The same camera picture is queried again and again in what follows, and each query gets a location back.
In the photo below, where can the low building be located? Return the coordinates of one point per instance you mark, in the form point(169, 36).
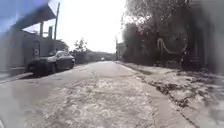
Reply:
point(95, 56)

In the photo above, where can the grey concrete road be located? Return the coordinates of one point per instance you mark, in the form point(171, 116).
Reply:
point(100, 93)

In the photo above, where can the small tree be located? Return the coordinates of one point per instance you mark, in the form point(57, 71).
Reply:
point(80, 45)

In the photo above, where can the group of trees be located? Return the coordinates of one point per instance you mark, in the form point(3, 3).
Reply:
point(156, 30)

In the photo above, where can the dark car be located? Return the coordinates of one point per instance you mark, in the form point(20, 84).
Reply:
point(53, 62)

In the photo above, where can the wooden utility pole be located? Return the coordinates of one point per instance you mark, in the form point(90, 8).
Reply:
point(56, 20)

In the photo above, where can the broken concrete sidewalk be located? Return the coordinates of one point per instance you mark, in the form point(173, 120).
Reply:
point(190, 83)

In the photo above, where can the building with overhanging roof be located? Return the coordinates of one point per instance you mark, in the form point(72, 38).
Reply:
point(20, 48)

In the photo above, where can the concrete pavement strip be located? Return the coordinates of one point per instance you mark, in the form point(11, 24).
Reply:
point(10, 75)

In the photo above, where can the grey concrete wall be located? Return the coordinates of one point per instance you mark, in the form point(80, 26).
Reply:
point(214, 33)

